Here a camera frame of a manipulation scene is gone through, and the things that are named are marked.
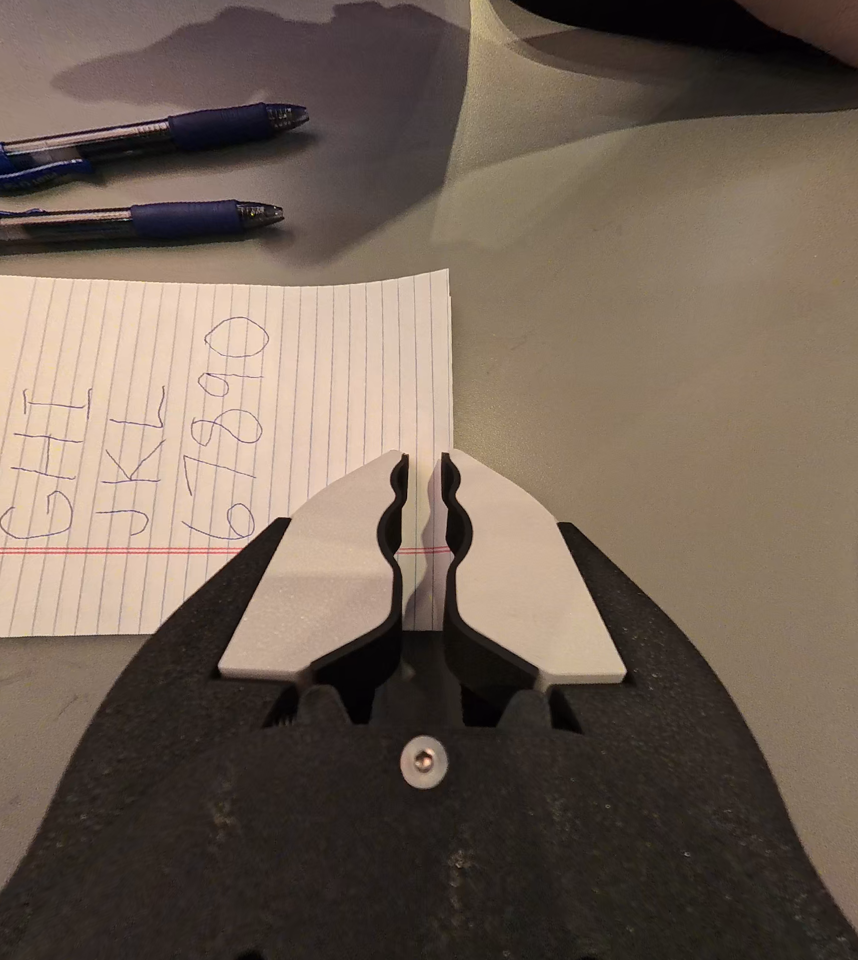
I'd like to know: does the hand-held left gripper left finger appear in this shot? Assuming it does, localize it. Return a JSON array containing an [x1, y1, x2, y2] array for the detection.
[[217, 450, 409, 727]]

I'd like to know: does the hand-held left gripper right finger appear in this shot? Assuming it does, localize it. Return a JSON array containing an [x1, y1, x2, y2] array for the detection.
[[440, 450, 628, 727]]

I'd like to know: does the white lined legal notepad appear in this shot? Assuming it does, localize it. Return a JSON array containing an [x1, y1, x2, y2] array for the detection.
[[0, 267, 454, 640]]

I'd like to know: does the blue retractable pen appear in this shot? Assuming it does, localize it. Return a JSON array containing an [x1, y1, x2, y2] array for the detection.
[[0, 102, 310, 181], [0, 198, 285, 252]]

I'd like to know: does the person's right forearm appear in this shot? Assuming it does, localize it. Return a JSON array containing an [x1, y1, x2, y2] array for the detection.
[[744, 0, 858, 72]]

